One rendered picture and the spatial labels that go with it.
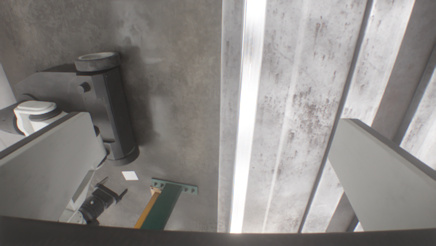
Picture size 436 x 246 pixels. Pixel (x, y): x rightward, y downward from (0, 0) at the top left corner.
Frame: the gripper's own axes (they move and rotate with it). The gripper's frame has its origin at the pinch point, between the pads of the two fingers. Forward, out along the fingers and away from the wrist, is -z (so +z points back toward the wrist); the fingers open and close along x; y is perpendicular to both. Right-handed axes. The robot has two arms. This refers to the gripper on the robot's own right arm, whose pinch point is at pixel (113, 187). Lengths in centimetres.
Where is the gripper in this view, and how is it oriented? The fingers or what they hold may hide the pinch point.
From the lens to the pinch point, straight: 111.3
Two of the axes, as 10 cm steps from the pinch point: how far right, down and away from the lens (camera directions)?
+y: 3.8, -7.9, -4.8
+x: 8.8, 4.7, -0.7
